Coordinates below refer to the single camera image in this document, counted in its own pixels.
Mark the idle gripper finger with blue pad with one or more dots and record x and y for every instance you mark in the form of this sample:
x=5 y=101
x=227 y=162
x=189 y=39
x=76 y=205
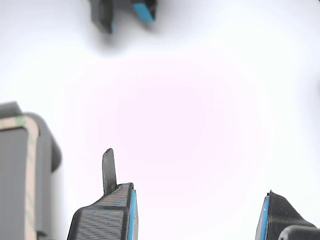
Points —
x=145 y=11
x=103 y=15

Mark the light grey rectangular holder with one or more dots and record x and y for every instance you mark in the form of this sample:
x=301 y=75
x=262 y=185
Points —
x=47 y=160

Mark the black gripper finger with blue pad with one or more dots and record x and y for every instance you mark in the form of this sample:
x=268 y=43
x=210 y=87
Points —
x=277 y=212
x=105 y=222

